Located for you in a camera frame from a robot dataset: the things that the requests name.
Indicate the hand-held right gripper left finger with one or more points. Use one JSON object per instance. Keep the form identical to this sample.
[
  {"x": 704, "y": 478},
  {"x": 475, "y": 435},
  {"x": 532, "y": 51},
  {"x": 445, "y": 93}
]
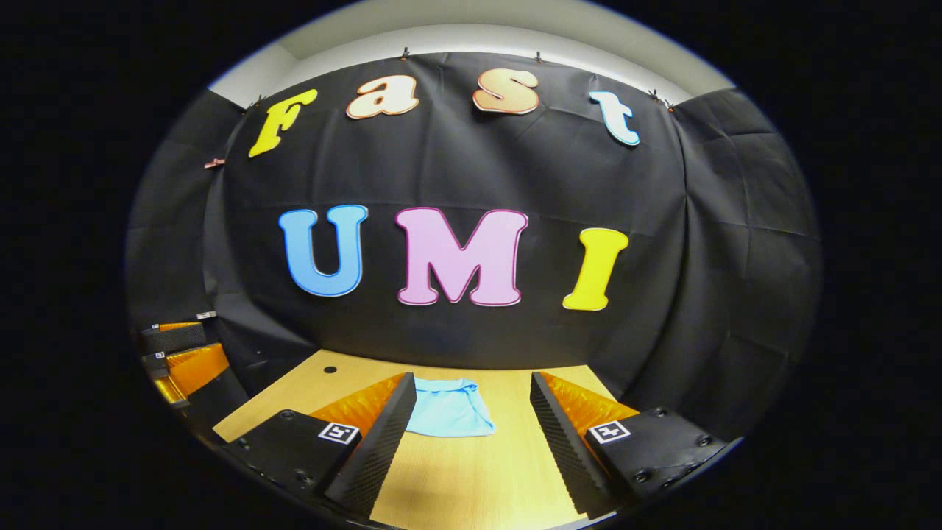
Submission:
[{"x": 379, "y": 449}]

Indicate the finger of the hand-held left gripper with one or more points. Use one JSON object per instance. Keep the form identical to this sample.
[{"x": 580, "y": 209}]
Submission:
[
  {"x": 176, "y": 338},
  {"x": 195, "y": 364}
]

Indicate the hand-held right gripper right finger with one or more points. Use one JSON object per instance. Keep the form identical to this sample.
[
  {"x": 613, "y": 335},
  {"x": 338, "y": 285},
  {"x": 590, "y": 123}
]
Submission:
[{"x": 567, "y": 449}]

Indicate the light blue T-shirt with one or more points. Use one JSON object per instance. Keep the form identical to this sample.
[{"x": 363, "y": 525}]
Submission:
[{"x": 449, "y": 408}]

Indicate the black backdrop cloth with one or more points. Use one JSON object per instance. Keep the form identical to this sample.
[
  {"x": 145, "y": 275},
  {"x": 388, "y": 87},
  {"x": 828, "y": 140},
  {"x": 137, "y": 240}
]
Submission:
[{"x": 441, "y": 169}]

